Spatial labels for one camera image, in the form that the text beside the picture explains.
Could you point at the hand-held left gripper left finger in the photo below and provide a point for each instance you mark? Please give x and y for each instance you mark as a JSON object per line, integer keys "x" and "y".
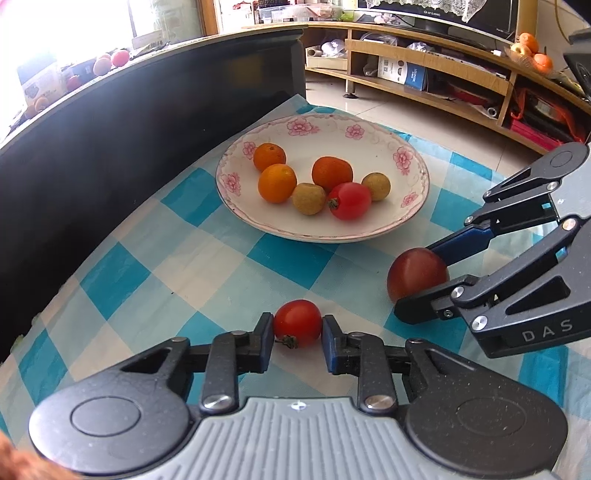
{"x": 267, "y": 341}

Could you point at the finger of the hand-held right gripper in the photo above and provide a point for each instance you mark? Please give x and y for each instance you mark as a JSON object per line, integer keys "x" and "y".
{"x": 425, "y": 307}
{"x": 466, "y": 242}

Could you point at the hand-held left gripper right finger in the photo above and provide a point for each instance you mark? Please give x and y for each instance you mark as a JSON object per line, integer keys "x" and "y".
{"x": 330, "y": 344}

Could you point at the large dark red tomato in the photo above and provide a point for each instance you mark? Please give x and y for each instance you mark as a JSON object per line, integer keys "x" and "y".
{"x": 411, "y": 274}

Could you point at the small red tomato with stem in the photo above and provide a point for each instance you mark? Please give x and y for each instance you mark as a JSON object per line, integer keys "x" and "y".
{"x": 298, "y": 321}

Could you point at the small brown-green fruit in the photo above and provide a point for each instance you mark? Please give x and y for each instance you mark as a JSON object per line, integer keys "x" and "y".
{"x": 376, "y": 186}
{"x": 308, "y": 198}

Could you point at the bright red tomato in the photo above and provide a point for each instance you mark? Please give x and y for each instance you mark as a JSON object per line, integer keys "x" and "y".
{"x": 351, "y": 201}

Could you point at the small orange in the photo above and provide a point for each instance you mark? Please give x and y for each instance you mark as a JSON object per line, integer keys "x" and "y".
{"x": 269, "y": 157}
{"x": 277, "y": 183}
{"x": 331, "y": 171}

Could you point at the white floral plate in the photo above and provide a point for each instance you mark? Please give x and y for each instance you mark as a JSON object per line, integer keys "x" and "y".
{"x": 323, "y": 138}

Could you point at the blue checked tablecloth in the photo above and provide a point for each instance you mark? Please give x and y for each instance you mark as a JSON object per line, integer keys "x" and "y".
{"x": 207, "y": 277}

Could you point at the red plastic bag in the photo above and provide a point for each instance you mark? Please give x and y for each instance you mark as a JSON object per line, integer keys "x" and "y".
{"x": 518, "y": 104}

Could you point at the blue box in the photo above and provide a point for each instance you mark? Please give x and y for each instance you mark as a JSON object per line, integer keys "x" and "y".
{"x": 415, "y": 76}

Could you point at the wooden TV stand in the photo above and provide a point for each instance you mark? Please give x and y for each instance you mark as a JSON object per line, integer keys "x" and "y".
{"x": 461, "y": 55}

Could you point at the white box with dark print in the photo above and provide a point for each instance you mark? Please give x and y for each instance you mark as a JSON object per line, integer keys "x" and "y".
{"x": 391, "y": 69}

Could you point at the orange in basket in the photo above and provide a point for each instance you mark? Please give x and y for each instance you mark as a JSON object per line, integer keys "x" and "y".
{"x": 529, "y": 42}
{"x": 543, "y": 63}

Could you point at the yellow apple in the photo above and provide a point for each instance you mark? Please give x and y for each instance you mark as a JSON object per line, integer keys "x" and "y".
{"x": 520, "y": 50}

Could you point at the white lace cloth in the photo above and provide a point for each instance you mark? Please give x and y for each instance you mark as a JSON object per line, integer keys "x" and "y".
{"x": 455, "y": 9}

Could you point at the black television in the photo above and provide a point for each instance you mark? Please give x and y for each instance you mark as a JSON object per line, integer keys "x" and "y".
{"x": 406, "y": 10}

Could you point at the brown fuzzy object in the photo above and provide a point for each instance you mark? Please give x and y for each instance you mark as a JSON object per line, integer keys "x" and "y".
{"x": 27, "y": 461}

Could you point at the clear plastic storage box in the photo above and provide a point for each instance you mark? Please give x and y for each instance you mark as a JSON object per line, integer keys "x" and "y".
{"x": 295, "y": 14}

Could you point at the peach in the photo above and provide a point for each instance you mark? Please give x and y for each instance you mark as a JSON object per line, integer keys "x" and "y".
{"x": 74, "y": 83}
{"x": 121, "y": 57}
{"x": 39, "y": 104}
{"x": 102, "y": 66}

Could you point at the paper bag with dark top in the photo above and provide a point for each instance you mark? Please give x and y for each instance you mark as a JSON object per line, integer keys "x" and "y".
{"x": 41, "y": 85}

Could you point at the bright window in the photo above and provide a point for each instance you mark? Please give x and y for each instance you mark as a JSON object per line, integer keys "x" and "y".
{"x": 69, "y": 23}

